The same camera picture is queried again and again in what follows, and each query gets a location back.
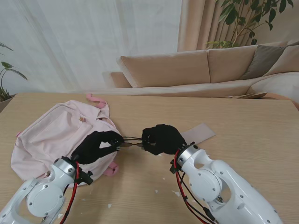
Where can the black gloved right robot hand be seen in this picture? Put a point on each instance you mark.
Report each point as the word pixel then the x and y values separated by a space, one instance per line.
pixel 165 140

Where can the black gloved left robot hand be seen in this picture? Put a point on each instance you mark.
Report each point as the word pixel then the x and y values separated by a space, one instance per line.
pixel 91 149

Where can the pale pink glasses pouch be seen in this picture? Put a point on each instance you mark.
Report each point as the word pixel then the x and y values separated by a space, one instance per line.
pixel 201 133

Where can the black sunglasses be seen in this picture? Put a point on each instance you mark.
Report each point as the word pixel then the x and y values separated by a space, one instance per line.
pixel 128 145

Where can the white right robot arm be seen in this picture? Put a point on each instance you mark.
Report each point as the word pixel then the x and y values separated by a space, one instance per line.
pixel 222 186

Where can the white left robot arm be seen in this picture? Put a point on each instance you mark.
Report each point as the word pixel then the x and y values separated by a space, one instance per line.
pixel 44 198

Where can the pink fabric backpack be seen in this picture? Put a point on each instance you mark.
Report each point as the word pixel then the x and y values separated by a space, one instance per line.
pixel 51 140

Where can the beige sofa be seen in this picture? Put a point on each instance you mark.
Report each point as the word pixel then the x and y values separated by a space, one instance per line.
pixel 163 70

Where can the flat brown cardboard piece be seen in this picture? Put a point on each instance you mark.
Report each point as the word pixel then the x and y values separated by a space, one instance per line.
pixel 252 95

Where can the white sheer curtain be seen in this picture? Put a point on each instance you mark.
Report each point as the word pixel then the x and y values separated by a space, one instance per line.
pixel 81 42

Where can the broad-leaved green plant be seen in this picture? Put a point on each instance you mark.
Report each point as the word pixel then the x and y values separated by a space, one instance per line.
pixel 14 70

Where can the beige pleated curtain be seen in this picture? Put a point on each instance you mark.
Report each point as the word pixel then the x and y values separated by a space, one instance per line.
pixel 201 23

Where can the white beanbag cushion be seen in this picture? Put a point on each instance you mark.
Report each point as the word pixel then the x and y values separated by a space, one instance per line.
pixel 275 86

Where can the grey sofa cushion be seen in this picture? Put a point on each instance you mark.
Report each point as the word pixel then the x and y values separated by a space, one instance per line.
pixel 261 60

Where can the tall small-leaved green plant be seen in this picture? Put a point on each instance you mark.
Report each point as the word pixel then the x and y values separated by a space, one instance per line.
pixel 233 14

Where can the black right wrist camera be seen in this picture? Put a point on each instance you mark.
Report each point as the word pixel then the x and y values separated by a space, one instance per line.
pixel 174 166

